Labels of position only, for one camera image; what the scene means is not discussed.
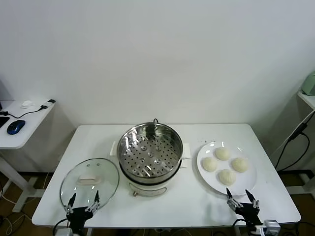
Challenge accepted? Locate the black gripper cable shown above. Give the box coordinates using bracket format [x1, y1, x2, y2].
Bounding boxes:
[232, 218, 247, 236]
[53, 218, 72, 236]

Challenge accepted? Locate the stainless steel steamer basket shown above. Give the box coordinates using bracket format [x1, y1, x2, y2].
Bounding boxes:
[109, 122, 192, 178]

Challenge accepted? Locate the white side desk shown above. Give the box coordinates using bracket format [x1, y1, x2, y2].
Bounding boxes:
[0, 99, 56, 213]

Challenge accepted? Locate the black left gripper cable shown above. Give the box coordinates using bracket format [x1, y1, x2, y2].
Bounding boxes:
[53, 218, 72, 236]

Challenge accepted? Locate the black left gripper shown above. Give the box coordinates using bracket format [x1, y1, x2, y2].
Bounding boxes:
[64, 190, 101, 234]

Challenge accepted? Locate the white steamed baozi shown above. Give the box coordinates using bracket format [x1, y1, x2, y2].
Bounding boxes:
[217, 169, 237, 185]
[231, 157, 250, 173]
[202, 156, 219, 172]
[215, 147, 231, 161]

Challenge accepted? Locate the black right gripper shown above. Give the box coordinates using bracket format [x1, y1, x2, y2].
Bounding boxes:
[225, 187, 263, 228]

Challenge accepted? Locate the white round plate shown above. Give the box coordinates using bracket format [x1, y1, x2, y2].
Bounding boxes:
[196, 141, 258, 197]

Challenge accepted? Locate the round glass lid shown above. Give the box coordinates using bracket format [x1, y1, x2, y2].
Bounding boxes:
[59, 157, 121, 213]

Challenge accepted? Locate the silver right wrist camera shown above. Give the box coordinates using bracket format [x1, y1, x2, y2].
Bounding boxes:
[255, 219, 281, 236]

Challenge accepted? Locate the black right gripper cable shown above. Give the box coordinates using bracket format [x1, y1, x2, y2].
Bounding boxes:
[232, 218, 247, 236]

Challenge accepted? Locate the blue computer mouse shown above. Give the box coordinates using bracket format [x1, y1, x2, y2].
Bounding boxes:
[6, 119, 26, 135]

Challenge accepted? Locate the white wall cable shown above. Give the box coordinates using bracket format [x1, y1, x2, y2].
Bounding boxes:
[275, 112, 315, 152]

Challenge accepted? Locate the black cable with grey adapter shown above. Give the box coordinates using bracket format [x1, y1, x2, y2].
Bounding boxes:
[0, 99, 56, 118]

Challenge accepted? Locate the white crumpled tissue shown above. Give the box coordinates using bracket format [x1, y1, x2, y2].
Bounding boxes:
[20, 99, 35, 109]

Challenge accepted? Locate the black power cable with adapter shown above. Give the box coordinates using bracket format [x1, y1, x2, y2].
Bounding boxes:
[274, 122, 310, 172]

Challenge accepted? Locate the pale green appliance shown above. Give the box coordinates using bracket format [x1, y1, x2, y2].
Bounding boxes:
[300, 71, 315, 96]

